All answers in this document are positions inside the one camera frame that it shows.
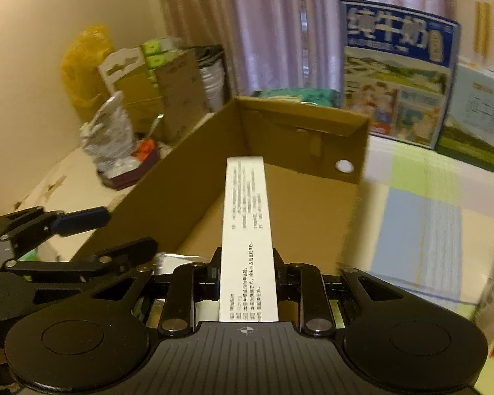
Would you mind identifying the teal green packet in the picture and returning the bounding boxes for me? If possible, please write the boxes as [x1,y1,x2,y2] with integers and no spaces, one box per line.
[252,88,343,108]

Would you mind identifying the crumpled silver foil bag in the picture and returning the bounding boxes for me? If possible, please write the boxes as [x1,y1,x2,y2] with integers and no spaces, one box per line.
[79,91,136,174]

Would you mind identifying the dark red octagonal tray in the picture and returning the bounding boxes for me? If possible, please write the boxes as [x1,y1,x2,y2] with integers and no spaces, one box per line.
[97,144,159,191]

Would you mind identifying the pink sheer curtain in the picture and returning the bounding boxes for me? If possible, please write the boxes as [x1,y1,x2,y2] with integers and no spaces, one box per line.
[160,0,454,95]

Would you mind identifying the brown cardboard box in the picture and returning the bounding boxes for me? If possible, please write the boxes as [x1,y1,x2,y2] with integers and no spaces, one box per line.
[71,95,371,277]

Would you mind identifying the wooden wall hanger strips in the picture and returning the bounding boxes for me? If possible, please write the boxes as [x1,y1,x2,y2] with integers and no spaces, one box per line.
[474,1,492,60]

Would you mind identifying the light blue milk carton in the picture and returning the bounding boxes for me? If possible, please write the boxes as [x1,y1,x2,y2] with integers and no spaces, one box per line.
[435,63,494,172]

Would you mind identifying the checked blue green tablecloth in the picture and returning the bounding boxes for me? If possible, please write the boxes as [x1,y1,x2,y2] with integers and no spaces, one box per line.
[333,133,494,393]

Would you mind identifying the white shopping bag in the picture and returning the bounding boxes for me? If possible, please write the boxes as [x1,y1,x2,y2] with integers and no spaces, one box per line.
[194,45,226,112]

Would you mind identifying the yellow plastic bag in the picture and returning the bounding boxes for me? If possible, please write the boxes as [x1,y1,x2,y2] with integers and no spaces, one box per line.
[60,24,114,123]

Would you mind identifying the green tissue packs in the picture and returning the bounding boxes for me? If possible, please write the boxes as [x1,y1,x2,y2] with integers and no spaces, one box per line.
[141,37,183,88]

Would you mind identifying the dark blue milk carton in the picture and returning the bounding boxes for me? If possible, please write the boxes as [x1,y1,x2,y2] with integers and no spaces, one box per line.
[339,0,461,149]

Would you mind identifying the large white medicine box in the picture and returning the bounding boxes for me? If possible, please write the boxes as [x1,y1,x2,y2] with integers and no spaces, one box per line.
[219,157,278,322]

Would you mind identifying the small brown cardboard carton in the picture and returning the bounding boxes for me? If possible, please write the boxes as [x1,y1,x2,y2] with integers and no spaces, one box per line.
[154,50,208,144]

